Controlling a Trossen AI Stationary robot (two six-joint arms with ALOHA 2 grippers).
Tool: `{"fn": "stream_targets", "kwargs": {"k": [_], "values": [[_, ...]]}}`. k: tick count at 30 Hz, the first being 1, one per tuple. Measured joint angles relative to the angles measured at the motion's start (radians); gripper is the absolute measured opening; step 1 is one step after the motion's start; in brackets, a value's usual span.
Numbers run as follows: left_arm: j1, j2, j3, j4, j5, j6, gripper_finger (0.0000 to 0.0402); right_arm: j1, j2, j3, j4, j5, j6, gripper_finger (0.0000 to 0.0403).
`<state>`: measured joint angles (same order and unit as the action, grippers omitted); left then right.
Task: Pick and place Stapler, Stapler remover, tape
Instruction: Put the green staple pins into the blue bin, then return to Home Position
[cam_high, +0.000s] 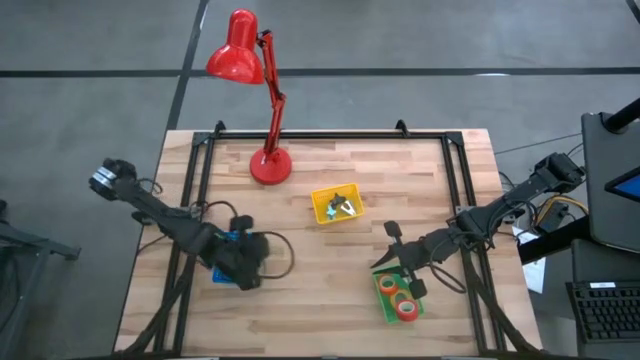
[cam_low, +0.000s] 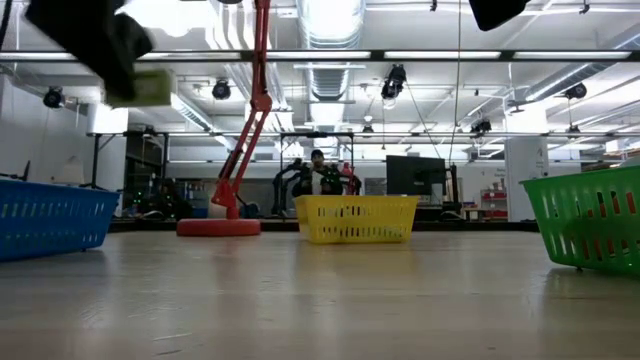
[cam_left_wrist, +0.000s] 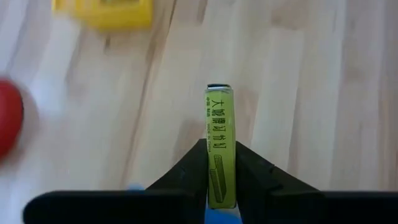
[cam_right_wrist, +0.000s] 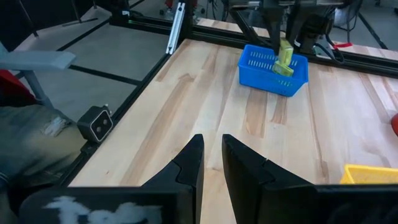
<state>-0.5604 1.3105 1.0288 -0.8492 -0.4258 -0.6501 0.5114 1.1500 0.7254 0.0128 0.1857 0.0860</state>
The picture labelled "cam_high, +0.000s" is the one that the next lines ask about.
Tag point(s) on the blue plastic basket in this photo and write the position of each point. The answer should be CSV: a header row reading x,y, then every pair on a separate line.
x,y
220,276

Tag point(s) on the black table clamp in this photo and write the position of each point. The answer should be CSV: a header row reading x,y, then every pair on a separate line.
x,y
402,127
219,126

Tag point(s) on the red desk lamp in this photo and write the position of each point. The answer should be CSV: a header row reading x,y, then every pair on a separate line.
x,y
270,167

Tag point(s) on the black keyboard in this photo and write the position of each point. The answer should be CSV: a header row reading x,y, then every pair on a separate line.
x,y
605,312

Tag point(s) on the yellow tape roll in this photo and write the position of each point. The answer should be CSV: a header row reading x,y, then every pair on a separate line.
x,y
400,296

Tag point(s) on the black monitor pole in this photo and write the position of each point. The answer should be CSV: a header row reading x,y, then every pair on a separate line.
x,y
625,117

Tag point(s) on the black floor stand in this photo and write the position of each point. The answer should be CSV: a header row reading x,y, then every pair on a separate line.
x,y
30,245

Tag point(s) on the black staple remover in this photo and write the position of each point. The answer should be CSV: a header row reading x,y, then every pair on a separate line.
x,y
339,200

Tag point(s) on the black aluminium rig frame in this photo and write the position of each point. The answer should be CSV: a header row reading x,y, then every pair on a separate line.
x,y
325,135

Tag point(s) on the green plastic basket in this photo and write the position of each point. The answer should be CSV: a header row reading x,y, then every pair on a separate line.
x,y
382,305

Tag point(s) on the yellow plastic basket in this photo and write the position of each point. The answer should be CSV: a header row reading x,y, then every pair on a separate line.
x,y
317,197

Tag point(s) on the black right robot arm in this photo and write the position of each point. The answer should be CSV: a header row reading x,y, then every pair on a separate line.
x,y
525,192

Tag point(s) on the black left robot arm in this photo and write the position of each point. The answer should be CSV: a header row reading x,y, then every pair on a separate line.
x,y
150,205

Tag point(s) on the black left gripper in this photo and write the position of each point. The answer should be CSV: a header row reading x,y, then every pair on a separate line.
x,y
245,255

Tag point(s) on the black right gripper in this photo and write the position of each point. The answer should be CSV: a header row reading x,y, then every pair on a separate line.
x,y
417,252

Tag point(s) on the white paper sheet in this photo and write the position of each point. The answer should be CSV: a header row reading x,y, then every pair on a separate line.
x,y
535,275

